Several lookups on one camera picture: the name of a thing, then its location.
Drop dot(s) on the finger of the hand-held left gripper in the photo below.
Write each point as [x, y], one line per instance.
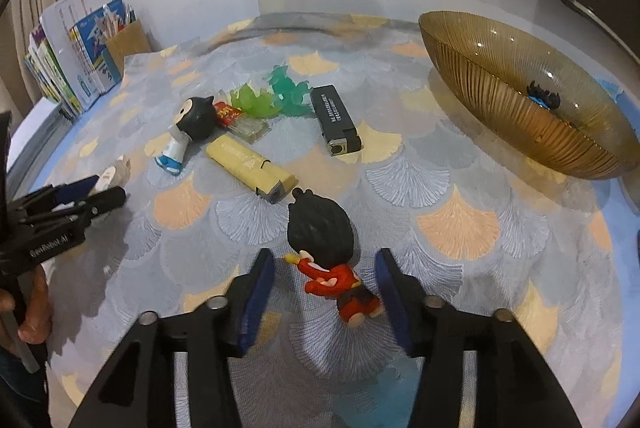
[75, 189]
[100, 200]

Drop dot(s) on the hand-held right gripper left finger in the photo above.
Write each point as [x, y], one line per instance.
[252, 303]

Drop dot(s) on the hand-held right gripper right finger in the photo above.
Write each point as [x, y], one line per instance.
[397, 298]

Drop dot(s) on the clear round cartoon badge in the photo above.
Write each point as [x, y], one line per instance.
[117, 170]

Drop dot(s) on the black-haired figurine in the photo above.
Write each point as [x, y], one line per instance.
[195, 120]
[320, 228]

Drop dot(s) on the yellow lighter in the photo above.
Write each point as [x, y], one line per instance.
[240, 158]

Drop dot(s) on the red lighter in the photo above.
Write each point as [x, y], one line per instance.
[230, 114]

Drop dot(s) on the green translucent figurine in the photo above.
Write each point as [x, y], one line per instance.
[247, 100]

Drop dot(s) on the black lighter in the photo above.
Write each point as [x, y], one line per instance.
[332, 118]

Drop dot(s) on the teal translucent figurine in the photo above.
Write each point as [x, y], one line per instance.
[287, 90]

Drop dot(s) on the amber ribbed glass bowl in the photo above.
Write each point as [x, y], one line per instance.
[500, 108]

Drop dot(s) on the blue translucent figurine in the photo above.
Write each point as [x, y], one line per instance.
[539, 101]

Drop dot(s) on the person's left hand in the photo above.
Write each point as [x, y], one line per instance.
[37, 308]

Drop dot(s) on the row of books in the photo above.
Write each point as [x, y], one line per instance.
[75, 58]

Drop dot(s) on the brown pen holder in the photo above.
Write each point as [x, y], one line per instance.
[127, 45]

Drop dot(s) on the bunch of pencils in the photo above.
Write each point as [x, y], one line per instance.
[114, 20]

